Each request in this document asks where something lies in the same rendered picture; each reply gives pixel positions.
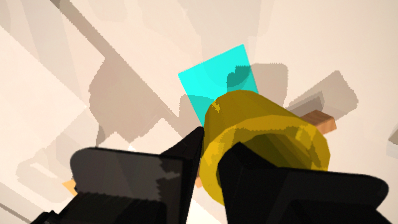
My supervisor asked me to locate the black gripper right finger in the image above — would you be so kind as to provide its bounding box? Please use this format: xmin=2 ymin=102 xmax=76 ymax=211
xmin=218 ymin=142 xmax=389 ymax=224

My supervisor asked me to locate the orange wooden bar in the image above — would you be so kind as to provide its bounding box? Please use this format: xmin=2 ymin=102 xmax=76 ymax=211
xmin=195 ymin=110 xmax=337 ymax=188

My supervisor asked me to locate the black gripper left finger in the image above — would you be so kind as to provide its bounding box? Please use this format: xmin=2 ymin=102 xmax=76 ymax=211
xmin=70 ymin=126 xmax=204 ymax=224

